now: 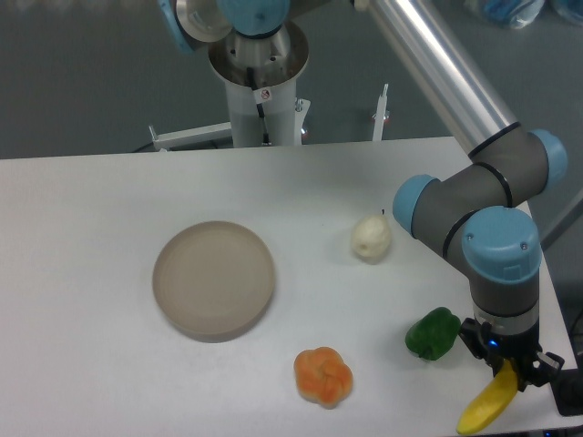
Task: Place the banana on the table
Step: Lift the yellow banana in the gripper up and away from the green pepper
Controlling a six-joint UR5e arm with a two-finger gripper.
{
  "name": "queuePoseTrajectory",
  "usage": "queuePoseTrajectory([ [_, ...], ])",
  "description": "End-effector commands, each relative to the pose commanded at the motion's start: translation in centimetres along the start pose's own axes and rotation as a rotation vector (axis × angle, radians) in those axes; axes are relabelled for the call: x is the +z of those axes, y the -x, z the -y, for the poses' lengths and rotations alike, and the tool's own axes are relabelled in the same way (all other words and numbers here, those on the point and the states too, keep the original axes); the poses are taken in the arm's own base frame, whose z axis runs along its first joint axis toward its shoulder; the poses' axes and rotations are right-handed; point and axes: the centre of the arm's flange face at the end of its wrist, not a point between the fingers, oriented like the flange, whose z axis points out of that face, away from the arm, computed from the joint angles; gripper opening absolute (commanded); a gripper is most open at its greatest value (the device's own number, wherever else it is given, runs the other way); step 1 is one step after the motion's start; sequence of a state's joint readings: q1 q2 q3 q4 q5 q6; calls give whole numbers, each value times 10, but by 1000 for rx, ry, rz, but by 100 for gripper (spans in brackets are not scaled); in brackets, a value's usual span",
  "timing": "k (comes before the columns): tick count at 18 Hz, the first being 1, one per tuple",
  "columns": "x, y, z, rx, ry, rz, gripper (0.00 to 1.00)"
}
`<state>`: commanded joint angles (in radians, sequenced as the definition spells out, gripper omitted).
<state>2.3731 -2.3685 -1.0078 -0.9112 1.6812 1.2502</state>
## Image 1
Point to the white mounting bracket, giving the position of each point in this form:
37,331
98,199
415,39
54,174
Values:
189,137
381,115

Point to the white left mounting bracket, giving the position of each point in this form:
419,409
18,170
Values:
189,137

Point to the yellow toy banana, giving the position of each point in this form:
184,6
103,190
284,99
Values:
490,403

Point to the white toy pear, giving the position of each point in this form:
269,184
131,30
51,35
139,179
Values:
371,238

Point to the beige round plate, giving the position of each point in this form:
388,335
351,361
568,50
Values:
214,281

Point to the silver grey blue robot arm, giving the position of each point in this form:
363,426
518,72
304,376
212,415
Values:
472,220

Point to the green toy bell pepper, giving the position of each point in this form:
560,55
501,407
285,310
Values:
433,335

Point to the white right mounting bracket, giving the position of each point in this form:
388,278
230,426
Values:
381,115

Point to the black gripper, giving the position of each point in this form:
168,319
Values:
532,366

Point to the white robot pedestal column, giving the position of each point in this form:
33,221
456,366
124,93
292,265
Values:
263,117

